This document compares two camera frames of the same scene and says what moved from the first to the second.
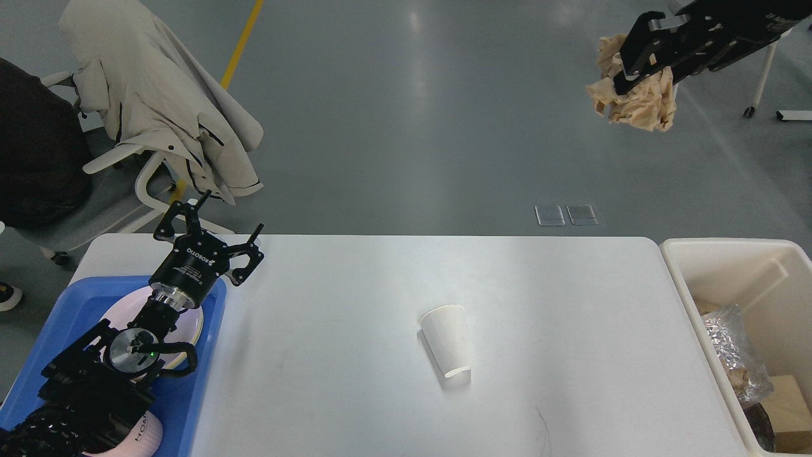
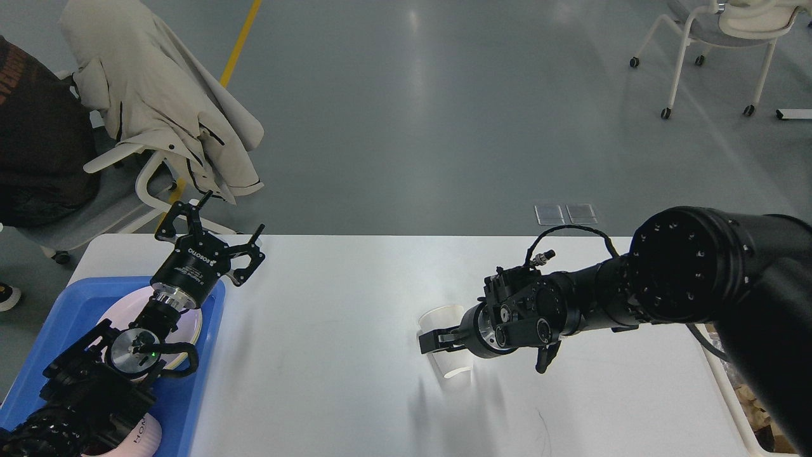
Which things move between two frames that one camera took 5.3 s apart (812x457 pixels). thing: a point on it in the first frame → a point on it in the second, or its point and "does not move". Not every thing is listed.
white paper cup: x=445 y=327 does not move
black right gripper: x=727 y=30 → x=477 y=333
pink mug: x=144 y=441 does not move
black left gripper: x=184 y=274 does not move
